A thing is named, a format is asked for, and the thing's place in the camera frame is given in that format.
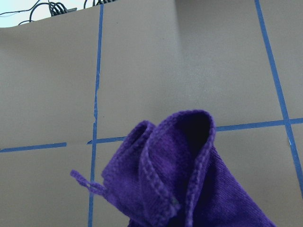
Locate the purple cloth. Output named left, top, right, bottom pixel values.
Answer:
left=71, top=110, right=273, bottom=227

